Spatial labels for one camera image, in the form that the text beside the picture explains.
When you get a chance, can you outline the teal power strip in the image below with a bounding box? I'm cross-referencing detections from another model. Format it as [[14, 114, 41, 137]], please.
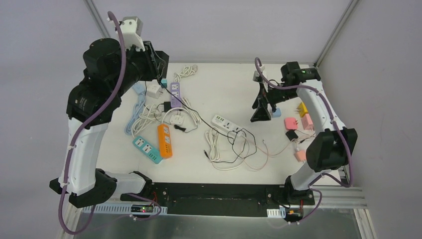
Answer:
[[132, 136, 163, 164]]

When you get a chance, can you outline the white round socket adapter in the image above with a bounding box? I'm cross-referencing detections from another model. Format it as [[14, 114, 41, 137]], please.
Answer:
[[170, 114, 185, 126]]

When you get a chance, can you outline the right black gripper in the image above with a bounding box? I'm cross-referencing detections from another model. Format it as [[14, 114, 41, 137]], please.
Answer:
[[251, 82, 298, 122]]

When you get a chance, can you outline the small pink charger plug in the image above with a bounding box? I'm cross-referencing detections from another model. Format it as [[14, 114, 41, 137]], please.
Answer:
[[294, 150, 307, 162]]

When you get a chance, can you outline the orange power strip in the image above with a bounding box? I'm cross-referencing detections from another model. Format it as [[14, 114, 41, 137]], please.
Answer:
[[157, 123, 173, 159]]

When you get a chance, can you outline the white USB power strip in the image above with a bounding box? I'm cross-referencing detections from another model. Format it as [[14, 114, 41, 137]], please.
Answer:
[[211, 115, 243, 137]]

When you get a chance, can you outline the black small plug adapter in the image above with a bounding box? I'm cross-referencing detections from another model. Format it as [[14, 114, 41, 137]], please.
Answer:
[[163, 101, 172, 112]]

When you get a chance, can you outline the white cube socket adapter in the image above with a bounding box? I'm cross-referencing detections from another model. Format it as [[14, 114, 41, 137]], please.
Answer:
[[146, 84, 163, 99]]

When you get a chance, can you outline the light blue power strip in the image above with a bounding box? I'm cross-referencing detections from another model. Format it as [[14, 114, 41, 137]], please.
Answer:
[[132, 83, 146, 95]]

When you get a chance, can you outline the purple power strip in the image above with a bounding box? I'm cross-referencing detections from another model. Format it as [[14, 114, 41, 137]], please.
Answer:
[[170, 82, 182, 108]]

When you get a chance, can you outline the pink plug adapter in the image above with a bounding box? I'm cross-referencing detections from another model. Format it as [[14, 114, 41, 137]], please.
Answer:
[[284, 117, 299, 130]]

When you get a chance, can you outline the light blue small adapter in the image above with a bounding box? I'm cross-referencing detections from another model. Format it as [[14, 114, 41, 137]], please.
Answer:
[[270, 108, 282, 118]]

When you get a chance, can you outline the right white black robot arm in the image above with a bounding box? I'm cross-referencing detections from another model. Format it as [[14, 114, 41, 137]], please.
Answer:
[[250, 57, 358, 209]]

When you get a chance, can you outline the black power adapter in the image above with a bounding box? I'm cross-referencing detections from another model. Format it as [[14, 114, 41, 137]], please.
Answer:
[[285, 129, 299, 141]]

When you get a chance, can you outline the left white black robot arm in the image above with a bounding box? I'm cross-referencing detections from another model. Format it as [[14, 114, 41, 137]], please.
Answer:
[[49, 12, 169, 235]]

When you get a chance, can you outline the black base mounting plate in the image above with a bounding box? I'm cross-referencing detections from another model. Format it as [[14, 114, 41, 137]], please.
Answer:
[[120, 182, 316, 217]]

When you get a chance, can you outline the pink cube socket adapter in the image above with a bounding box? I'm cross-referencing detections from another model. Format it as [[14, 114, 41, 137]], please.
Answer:
[[301, 114, 314, 130]]

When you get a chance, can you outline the yellow cube socket adapter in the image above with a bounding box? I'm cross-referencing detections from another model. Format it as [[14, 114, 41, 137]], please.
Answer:
[[297, 102, 309, 118]]

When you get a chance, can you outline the teal small charger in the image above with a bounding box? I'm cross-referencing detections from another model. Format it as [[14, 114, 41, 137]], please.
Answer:
[[160, 78, 168, 88]]

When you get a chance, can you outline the white coiled cord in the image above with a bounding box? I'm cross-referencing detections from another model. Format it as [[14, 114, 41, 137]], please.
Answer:
[[173, 64, 199, 83]]

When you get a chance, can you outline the black thin cable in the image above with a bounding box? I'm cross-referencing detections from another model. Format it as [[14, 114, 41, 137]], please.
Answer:
[[158, 79, 258, 164]]

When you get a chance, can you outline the white orange strip cord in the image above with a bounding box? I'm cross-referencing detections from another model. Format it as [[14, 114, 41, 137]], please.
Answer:
[[205, 127, 246, 171]]

